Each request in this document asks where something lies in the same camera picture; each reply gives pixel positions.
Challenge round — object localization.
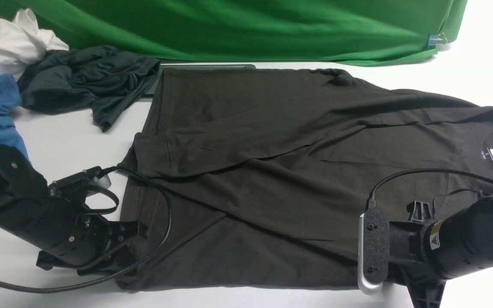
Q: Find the green backdrop cloth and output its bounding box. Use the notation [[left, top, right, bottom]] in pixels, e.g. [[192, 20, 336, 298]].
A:
[[0, 0, 467, 67]]

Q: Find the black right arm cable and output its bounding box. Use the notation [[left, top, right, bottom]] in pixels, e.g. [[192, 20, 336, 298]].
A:
[[366, 148, 493, 210]]

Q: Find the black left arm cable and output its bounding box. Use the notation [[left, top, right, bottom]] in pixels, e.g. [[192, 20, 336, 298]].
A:
[[0, 166, 172, 294]]

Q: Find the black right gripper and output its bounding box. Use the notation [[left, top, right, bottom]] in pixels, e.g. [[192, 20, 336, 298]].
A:
[[386, 201, 445, 308]]

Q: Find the dark gray long-sleeve shirt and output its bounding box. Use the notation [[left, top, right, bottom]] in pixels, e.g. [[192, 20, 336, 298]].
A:
[[117, 69, 493, 292]]

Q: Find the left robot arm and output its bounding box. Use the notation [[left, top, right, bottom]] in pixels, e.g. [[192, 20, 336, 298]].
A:
[[0, 145, 147, 275]]

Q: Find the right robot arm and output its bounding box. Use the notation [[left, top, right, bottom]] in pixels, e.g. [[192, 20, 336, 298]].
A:
[[386, 193, 493, 308]]

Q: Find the blue binder clip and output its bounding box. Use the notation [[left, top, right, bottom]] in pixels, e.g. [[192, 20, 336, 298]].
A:
[[427, 33, 448, 50]]

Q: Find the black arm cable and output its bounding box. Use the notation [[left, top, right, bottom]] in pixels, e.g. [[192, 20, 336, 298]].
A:
[[366, 148, 493, 210], [0, 166, 172, 294]]

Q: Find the white crumpled shirt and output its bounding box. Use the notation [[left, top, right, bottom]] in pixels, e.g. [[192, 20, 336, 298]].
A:
[[0, 8, 70, 80]]

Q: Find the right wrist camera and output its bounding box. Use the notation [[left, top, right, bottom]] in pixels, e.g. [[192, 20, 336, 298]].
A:
[[357, 207, 391, 296]]

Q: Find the gray table cable hatch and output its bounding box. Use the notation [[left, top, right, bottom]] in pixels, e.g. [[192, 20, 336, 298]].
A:
[[140, 64, 257, 99]]

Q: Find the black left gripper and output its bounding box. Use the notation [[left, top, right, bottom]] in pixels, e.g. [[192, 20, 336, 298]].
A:
[[36, 212, 148, 274]]

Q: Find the dark teal crumpled shirt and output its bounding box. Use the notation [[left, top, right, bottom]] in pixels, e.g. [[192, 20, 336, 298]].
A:
[[17, 46, 160, 132]]

